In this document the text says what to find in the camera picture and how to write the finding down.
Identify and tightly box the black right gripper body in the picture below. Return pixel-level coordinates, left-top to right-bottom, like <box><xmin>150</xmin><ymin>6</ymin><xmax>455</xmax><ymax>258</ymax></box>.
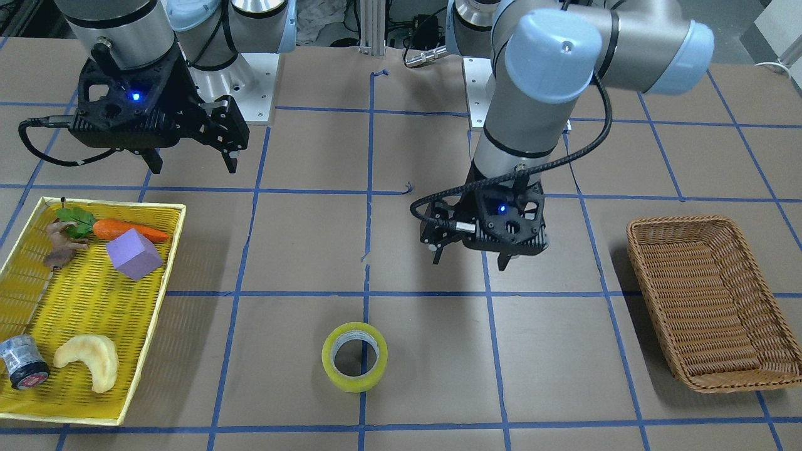
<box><xmin>68</xmin><ymin>41</ymin><xmax>201</xmax><ymax>149</ymax></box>

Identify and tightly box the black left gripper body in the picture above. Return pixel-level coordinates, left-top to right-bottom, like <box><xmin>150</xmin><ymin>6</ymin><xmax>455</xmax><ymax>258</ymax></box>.
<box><xmin>456</xmin><ymin>182</ymin><xmax>549</xmax><ymax>255</ymax></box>

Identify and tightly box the yellow clear tape roll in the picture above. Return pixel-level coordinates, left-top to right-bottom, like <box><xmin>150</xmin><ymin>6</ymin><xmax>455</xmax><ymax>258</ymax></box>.
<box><xmin>321</xmin><ymin>322</ymin><xmax>388</xmax><ymax>393</ymax></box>

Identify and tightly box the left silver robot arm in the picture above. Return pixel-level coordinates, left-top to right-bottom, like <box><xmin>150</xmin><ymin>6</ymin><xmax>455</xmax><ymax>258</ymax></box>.
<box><xmin>410</xmin><ymin>1</ymin><xmax>714</xmax><ymax>269</ymax></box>

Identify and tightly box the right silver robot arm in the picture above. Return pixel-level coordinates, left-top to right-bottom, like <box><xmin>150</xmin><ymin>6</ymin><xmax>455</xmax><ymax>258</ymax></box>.
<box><xmin>46</xmin><ymin>1</ymin><xmax>297</xmax><ymax>174</ymax></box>

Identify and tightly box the orange toy carrot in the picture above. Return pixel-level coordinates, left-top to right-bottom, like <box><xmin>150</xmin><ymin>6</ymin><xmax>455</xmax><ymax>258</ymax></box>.
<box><xmin>92</xmin><ymin>218</ymin><xmax>171</xmax><ymax>243</ymax></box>

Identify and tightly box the green toy leaf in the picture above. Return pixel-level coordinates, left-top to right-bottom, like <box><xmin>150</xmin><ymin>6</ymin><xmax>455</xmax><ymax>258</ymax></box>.
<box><xmin>56</xmin><ymin>207</ymin><xmax>96</xmax><ymax>240</ymax></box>

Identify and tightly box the purple foam block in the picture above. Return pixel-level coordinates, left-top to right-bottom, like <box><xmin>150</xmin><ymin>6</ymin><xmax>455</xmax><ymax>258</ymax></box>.
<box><xmin>106</xmin><ymin>229</ymin><xmax>164</xmax><ymax>281</ymax></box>

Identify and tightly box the brown toy figure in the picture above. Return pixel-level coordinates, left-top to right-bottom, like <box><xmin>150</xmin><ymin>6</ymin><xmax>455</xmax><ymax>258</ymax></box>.
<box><xmin>43</xmin><ymin>218</ymin><xmax>89</xmax><ymax>269</ymax></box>

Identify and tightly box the yellow plastic tray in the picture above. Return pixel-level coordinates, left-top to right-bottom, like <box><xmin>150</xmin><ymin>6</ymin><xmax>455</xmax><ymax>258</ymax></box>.
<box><xmin>1</xmin><ymin>197</ymin><xmax>186</xmax><ymax>427</ymax></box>

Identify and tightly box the yellow toy banana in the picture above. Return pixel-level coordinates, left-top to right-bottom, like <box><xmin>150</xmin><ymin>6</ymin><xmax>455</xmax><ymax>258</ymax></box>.
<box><xmin>53</xmin><ymin>334</ymin><xmax>118</xmax><ymax>393</ymax></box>

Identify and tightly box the brown wicker basket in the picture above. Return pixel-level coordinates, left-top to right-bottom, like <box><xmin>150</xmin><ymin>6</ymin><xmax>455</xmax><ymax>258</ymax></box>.
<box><xmin>625</xmin><ymin>216</ymin><xmax>801</xmax><ymax>393</ymax></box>

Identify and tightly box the small black label can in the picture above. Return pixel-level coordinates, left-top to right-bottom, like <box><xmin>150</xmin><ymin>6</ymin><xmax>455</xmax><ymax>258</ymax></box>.
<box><xmin>1</xmin><ymin>334</ymin><xmax>51</xmax><ymax>390</ymax></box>

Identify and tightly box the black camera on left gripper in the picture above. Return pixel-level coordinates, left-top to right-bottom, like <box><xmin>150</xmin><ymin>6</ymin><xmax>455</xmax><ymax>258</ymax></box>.
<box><xmin>419</xmin><ymin>200</ymin><xmax>465</xmax><ymax>251</ymax></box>

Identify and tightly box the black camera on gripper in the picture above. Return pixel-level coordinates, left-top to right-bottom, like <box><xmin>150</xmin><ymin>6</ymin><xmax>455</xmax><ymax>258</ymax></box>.
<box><xmin>184</xmin><ymin>95</ymin><xmax>250</xmax><ymax>156</ymax></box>
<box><xmin>419</xmin><ymin>200</ymin><xmax>465</xmax><ymax>251</ymax></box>

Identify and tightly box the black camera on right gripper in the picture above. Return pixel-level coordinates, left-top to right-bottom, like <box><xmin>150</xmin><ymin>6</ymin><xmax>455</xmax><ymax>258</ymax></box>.
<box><xmin>184</xmin><ymin>95</ymin><xmax>250</xmax><ymax>156</ymax></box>

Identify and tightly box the aluminium frame post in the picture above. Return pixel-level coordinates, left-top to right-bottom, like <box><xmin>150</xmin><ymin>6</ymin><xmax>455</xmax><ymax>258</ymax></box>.
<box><xmin>358</xmin><ymin>0</ymin><xmax>387</xmax><ymax>59</ymax></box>

